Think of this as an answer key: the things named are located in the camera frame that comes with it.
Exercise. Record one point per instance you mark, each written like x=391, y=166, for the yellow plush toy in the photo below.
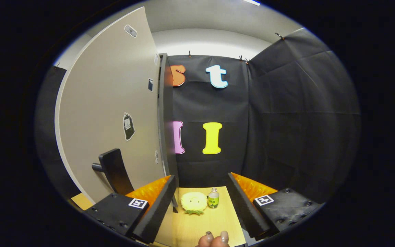
x=194, y=201

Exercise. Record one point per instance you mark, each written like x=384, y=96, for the beige shoe cabinet door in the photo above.
x=108, y=89

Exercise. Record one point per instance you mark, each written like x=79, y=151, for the grey shoe cabinet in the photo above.
x=166, y=113

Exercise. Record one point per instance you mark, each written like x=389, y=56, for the long ceiling light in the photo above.
x=251, y=2

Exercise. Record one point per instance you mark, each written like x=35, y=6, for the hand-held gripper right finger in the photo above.
x=243, y=209

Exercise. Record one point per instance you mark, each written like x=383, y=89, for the green drink bottle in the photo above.
x=213, y=199

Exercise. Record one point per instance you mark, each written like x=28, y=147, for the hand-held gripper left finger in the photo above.
x=159, y=209

